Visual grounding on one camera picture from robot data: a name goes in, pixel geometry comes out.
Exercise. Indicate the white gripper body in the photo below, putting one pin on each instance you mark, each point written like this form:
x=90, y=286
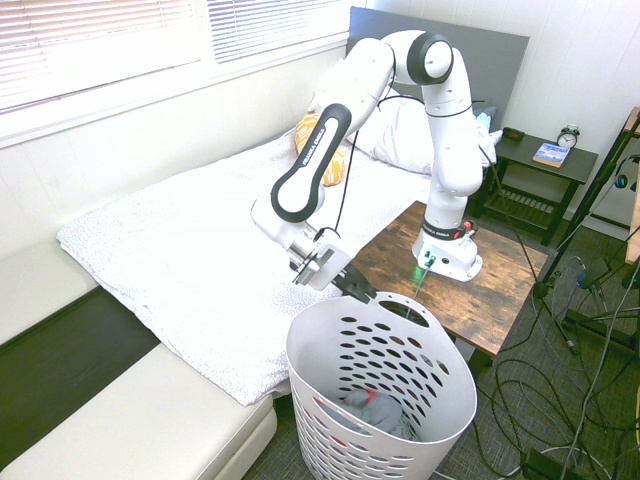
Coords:
x=327, y=265

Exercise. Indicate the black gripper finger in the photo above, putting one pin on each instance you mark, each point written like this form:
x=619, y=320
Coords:
x=361, y=280
x=352, y=289

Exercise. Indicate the grey garment with red trim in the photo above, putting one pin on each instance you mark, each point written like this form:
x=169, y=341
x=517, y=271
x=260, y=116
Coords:
x=375, y=410

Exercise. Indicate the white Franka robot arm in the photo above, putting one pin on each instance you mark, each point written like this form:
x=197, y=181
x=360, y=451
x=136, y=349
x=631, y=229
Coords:
x=450, y=150

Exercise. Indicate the white perforated laundry basket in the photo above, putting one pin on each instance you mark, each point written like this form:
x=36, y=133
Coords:
x=450, y=400

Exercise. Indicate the yellow patterned pillow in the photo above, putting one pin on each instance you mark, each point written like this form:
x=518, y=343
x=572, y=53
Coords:
x=334, y=170

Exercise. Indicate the brown wooden side table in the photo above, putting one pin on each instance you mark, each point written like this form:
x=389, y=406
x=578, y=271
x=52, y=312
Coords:
x=490, y=300

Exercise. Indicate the white pillow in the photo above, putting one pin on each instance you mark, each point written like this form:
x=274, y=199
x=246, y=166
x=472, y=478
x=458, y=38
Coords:
x=400, y=140

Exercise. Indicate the dark grey cloth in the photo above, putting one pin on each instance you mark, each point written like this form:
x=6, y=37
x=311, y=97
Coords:
x=407, y=430

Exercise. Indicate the white speckled bed blanket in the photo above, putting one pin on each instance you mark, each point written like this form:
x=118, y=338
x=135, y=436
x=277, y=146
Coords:
x=175, y=240

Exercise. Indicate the white crumpled cloth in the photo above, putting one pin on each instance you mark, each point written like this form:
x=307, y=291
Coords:
x=490, y=142

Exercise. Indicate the teal cloth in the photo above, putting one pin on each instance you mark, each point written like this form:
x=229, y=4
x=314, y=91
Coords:
x=487, y=116

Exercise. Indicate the small dark box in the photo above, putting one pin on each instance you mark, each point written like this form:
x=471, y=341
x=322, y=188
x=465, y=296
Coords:
x=513, y=135

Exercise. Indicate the blue paperback book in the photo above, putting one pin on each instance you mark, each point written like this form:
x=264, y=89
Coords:
x=550, y=154

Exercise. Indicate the black power adapter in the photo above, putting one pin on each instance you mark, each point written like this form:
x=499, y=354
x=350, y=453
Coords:
x=595, y=272

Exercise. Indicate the black tripod stand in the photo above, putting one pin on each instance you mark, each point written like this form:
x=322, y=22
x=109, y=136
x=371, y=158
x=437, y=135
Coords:
x=590, y=200

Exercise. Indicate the narrow white window blind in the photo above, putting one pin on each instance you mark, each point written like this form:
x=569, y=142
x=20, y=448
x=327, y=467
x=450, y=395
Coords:
x=275, y=27

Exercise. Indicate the black nightstand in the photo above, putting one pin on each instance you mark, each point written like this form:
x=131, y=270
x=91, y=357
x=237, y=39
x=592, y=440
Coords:
x=575, y=162

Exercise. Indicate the dark grey headboard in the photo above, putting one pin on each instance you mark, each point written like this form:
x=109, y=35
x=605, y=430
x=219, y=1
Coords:
x=490, y=65

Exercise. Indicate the black alarm clock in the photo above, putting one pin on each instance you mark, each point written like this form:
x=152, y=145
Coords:
x=568, y=138

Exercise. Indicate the black power brick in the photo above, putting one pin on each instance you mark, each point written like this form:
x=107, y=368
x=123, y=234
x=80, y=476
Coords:
x=542, y=460

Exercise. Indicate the blue headphones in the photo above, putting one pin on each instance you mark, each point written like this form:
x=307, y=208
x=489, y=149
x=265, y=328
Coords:
x=621, y=181

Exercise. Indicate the light wooden furniture edge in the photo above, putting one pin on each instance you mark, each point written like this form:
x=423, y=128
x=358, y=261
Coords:
x=635, y=210

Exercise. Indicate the wide white window blind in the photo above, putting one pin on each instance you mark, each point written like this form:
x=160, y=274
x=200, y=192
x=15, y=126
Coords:
x=100, y=45

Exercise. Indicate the cream padded bed frame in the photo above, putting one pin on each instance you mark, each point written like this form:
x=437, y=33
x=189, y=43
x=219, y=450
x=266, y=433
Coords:
x=125, y=425

